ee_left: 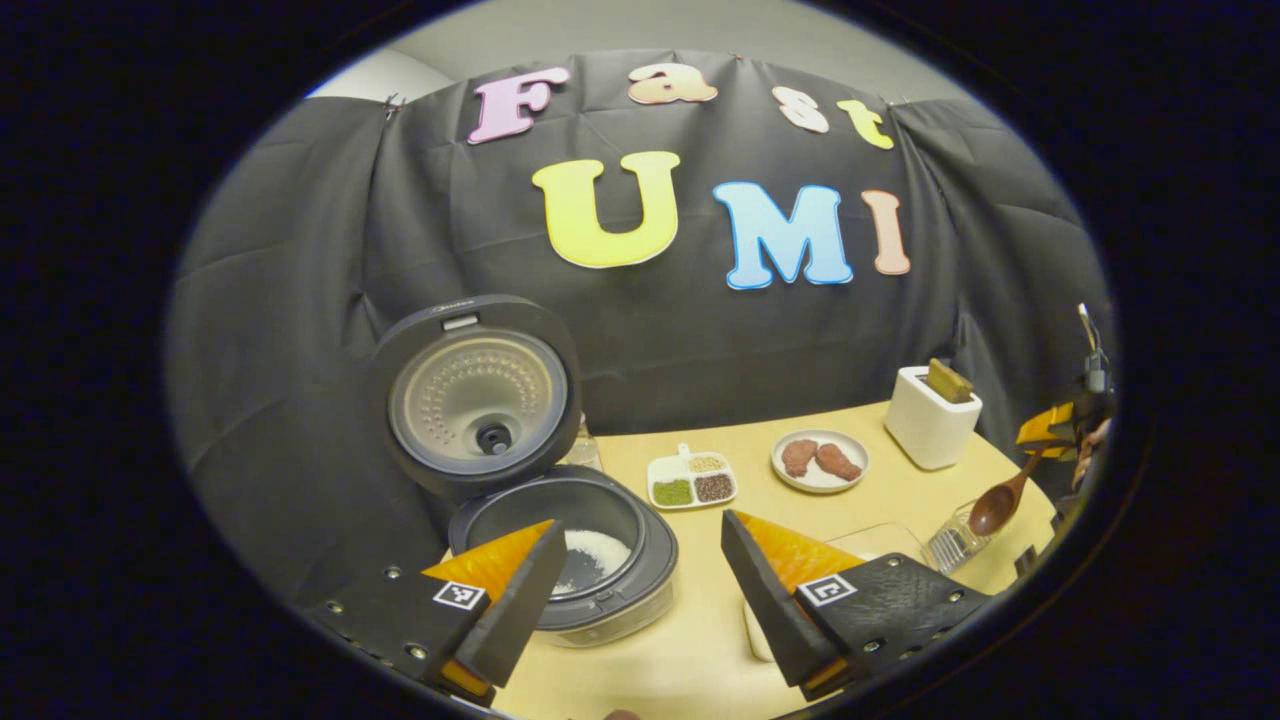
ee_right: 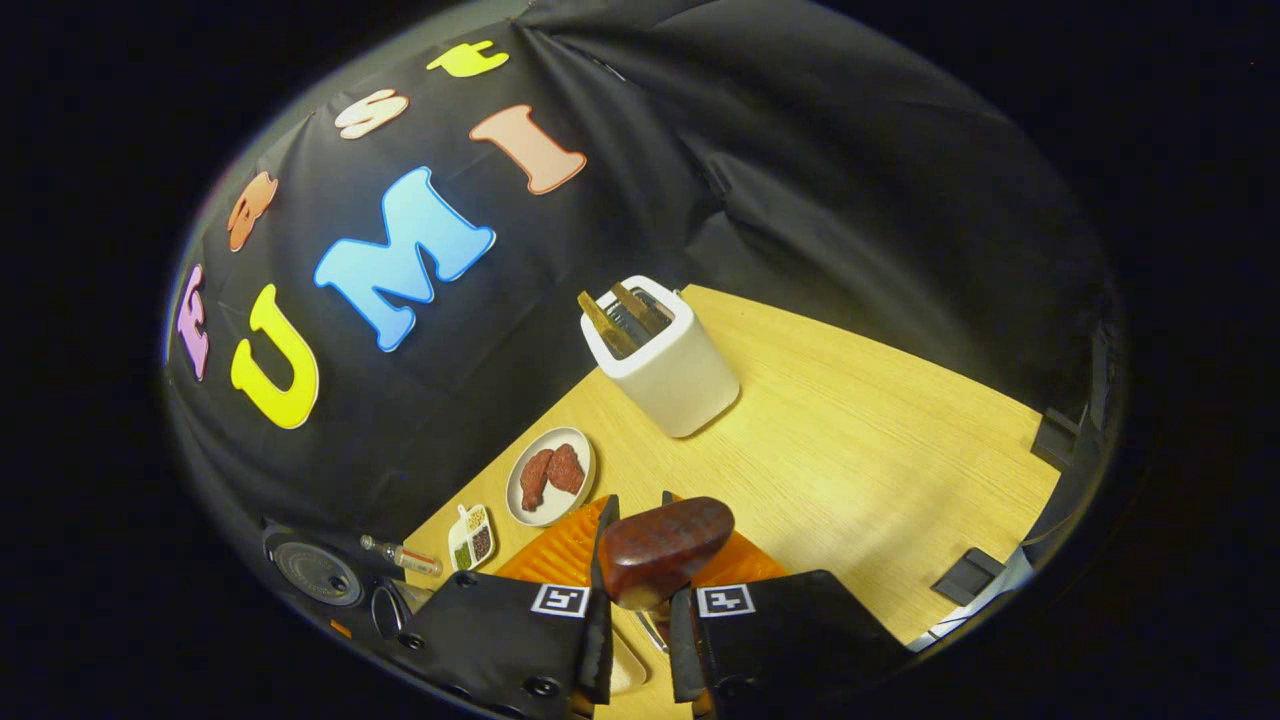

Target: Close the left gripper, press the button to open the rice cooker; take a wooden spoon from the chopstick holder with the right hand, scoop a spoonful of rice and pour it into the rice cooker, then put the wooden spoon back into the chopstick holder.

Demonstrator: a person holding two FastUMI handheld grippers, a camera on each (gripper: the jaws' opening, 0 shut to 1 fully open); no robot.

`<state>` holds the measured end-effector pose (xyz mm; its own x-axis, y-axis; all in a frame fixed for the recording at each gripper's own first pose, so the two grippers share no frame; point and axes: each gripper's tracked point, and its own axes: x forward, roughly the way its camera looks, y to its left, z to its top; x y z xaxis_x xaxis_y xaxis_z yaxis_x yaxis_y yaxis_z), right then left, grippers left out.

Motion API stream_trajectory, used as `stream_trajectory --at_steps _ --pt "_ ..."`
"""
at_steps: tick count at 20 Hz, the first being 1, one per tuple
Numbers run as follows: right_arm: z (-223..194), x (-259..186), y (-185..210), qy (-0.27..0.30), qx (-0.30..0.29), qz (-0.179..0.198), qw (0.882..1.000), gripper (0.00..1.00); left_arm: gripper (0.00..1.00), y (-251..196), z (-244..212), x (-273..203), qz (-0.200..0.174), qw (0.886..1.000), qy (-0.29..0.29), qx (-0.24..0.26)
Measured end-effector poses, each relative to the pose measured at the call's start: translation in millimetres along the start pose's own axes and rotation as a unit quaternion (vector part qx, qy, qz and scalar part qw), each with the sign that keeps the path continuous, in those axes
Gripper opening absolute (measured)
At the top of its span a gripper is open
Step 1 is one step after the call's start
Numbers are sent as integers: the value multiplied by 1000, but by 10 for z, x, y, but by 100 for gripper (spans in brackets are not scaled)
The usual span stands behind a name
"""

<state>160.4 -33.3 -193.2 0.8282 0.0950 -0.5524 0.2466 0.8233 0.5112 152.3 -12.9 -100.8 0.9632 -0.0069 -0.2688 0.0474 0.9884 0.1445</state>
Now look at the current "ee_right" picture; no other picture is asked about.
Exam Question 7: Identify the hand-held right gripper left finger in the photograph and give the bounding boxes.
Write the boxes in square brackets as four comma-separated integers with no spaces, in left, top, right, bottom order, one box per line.
[395,493,621,720]

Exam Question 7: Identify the brown wooden spoon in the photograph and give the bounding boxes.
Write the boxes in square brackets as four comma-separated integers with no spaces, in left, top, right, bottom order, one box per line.
[598,496,736,611]

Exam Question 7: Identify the black table edge bracket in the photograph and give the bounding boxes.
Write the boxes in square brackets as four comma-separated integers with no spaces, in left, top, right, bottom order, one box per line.
[1030,405,1086,471]
[930,547,1006,607]

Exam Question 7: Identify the reddish brown meat piece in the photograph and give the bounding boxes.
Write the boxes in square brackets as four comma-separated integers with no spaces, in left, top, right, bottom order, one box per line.
[546,443,587,496]
[519,449,554,512]

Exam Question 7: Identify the round white plate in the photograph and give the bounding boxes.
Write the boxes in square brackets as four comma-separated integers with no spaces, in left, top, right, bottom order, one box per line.
[505,427,598,528]

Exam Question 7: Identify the dark grey rice cooker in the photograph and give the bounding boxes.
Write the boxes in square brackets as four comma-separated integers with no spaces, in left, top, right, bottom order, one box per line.
[258,515,441,651]

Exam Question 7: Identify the small clear glass bottle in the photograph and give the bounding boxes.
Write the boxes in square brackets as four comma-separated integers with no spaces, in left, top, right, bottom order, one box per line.
[360,534,443,578]

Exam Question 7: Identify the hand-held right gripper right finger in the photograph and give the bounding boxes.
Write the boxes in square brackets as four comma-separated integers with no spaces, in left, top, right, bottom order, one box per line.
[660,490,911,720]

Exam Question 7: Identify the brown toast slice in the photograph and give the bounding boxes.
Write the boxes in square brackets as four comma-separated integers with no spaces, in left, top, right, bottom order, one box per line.
[577,290,639,359]
[610,282,673,338]

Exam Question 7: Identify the white divided grain dish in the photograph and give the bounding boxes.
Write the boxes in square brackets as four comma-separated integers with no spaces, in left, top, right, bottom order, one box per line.
[447,503,496,572]

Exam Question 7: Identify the black backdrop cloth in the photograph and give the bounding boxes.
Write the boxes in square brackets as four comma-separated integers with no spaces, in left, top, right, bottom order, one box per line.
[165,0,1121,561]

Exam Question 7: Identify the white toaster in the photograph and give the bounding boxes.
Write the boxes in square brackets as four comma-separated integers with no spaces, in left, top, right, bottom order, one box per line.
[580,275,742,439]

